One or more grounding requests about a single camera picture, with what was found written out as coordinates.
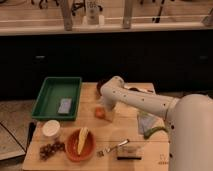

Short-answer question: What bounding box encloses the white paper cup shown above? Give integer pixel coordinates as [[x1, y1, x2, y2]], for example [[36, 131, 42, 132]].
[[42, 120, 60, 139]]

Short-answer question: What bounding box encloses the metal measuring cup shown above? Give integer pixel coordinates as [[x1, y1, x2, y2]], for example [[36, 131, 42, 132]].
[[128, 87, 140, 92]]

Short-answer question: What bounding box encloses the grey blue sponge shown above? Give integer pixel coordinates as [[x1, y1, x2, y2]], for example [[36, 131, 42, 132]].
[[58, 98, 72, 114]]

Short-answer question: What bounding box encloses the dark red bowl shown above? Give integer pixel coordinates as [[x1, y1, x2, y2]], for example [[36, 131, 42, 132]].
[[96, 79, 107, 96]]

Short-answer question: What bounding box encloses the orange apple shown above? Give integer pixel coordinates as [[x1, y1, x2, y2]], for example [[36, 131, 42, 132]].
[[95, 107, 105, 119]]

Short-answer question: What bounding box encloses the bunch of dark grapes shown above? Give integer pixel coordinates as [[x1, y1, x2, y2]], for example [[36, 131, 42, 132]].
[[39, 141, 65, 160]]

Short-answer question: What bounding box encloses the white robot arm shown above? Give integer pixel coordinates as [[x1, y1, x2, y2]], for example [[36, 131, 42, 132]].
[[100, 76, 213, 171]]

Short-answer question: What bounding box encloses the silver fork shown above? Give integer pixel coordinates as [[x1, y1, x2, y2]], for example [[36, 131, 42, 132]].
[[97, 139, 130, 157]]

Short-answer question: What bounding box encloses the green pepper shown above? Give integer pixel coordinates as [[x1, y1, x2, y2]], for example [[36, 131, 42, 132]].
[[143, 126, 168, 140]]

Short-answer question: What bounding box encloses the green plastic tray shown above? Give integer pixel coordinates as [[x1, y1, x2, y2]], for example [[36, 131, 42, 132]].
[[32, 77, 82, 121]]

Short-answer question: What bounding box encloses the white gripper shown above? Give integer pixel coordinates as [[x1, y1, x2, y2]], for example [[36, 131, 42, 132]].
[[103, 99, 116, 122]]

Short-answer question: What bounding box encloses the orange bowl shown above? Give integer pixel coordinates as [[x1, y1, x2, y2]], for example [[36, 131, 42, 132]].
[[65, 129, 96, 162]]

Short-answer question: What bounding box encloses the yellow corn cob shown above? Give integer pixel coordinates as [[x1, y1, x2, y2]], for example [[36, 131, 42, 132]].
[[77, 127, 89, 154]]

